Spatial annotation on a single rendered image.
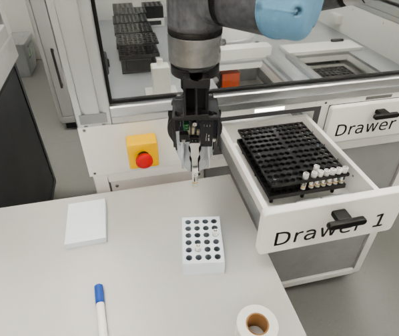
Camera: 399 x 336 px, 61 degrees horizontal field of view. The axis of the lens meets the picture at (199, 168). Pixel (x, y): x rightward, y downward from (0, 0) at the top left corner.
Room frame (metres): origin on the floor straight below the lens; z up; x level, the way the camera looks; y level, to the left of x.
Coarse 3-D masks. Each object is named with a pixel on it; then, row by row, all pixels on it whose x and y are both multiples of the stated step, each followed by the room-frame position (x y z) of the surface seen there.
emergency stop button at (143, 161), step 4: (140, 156) 0.63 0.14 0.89; (144, 156) 0.63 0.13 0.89; (148, 156) 0.63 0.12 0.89; (136, 160) 0.63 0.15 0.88; (140, 160) 0.62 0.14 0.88; (144, 160) 0.62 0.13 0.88; (148, 160) 0.63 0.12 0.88; (152, 160) 0.63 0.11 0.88; (136, 164) 0.63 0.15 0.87; (140, 164) 0.62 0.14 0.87; (144, 164) 0.62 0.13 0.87; (148, 164) 0.63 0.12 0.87; (144, 168) 0.63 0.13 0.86
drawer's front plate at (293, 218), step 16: (368, 192) 0.47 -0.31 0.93; (384, 192) 0.47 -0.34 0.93; (272, 208) 0.42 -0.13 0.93; (288, 208) 0.42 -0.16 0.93; (304, 208) 0.43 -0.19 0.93; (320, 208) 0.43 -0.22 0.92; (336, 208) 0.44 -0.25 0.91; (352, 208) 0.45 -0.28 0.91; (368, 208) 0.45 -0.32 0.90; (384, 208) 0.46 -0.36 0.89; (272, 224) 0.41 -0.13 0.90; (288, 224) 0.42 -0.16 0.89; (304, 224) 0.43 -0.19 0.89; (320, 224) 0.43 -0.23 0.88; (368, 224) 0.46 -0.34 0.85; (384, 224) 0.47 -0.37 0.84; (256, 240) 0.42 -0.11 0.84; (272, 240) 0.41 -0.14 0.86; (304, 240) 0.43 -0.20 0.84; (320, 240) 0.44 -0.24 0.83
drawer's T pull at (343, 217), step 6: (336, 210) 0.44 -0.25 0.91; (342, 210) 0.44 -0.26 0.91; (336, 216) 0.42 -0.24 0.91; (342, 216) 0.42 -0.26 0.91; (348, 216) 0.42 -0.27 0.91; (360, 216) 0.42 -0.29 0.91; (330, 222) 0.41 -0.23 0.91; (336, 222) 0.41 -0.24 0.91; (342, 222) 0.41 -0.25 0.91; (348, 222) 0.41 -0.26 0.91; (354, 222) 0.41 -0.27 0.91; (360, 222) 0.41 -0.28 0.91; (330, 228) 0.40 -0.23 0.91; (336, 228) 0.40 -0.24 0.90; (342, 228) 0.40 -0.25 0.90
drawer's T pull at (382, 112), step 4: (376, 112) 0.81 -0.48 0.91; (380, 112) 0.80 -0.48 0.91; (384, 112) 0.80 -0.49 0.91; (388, 112) 0.80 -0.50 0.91; (392, 112) 0.80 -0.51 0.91; (396, 112) 0.80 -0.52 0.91; (376, 116) 0.78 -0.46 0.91; (380, 116) 0.78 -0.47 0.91; (384, 116) 0.78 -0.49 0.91; (388, 116) 0.79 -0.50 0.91; (392, 116) 0.79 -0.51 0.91; (396, 116) 0.79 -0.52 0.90
